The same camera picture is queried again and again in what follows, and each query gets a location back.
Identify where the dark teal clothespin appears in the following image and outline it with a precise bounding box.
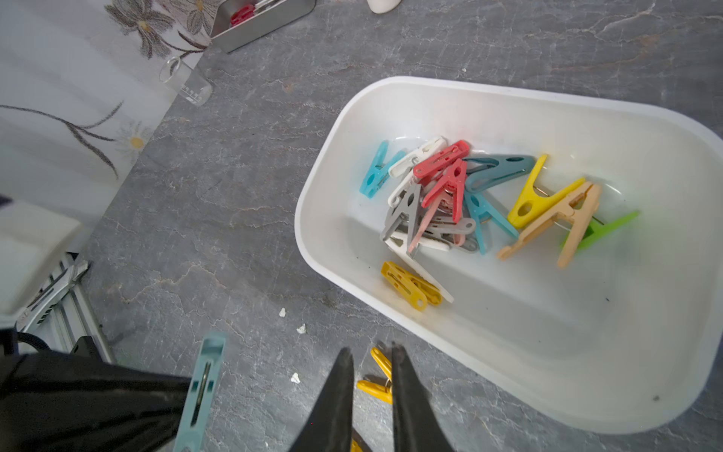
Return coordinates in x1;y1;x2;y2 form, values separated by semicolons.
465;154;537;193

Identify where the grey clothespin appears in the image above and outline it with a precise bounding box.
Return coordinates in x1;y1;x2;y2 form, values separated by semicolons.
423;216;479;253
380;184;423;246

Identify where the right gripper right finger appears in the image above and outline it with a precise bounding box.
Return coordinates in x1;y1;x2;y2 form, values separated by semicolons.
392;345;454;451

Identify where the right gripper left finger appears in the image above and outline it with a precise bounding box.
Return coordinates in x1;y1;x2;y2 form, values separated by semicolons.
290;348;354;452

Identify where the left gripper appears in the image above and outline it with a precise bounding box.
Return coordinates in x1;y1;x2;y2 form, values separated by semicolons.
1;328;190;451

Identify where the white storage box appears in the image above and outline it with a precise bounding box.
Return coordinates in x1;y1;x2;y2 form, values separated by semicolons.
295;76;722;434

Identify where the white clothespin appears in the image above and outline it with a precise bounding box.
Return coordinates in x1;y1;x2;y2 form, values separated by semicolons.
387;137;448;208
384;235;455;302

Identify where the green clothespin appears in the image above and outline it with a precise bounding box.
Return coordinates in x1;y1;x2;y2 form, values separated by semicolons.
577;211;640;250

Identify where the red clothespin pile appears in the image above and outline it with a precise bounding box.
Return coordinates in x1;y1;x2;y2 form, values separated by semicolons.
412;140;471;182

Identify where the pink clothespin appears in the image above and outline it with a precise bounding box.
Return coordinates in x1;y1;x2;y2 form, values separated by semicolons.
407;193;452;257

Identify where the clear glass cup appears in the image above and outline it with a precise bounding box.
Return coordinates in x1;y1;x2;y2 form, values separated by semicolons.
159;56;214;107

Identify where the metal tray with tools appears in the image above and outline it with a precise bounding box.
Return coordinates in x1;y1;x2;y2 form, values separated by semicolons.
211;0;316;53

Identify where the tan clothespin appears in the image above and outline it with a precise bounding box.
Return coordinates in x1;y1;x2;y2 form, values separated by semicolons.
496;182;603;270

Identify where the muted teal clothespin bottom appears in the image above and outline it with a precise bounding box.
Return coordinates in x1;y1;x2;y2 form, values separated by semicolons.
172;333;226;452

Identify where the white clothespin bottom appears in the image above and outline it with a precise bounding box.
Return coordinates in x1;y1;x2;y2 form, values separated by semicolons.
384;235;455;302

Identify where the white pill bottle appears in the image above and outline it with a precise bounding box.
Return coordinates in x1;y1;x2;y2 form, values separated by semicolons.
367;0;402;14

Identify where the yellow clothespin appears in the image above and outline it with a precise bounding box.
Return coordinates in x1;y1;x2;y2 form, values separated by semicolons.
356;347;395;406
508;154;586;229
380;261;442;312

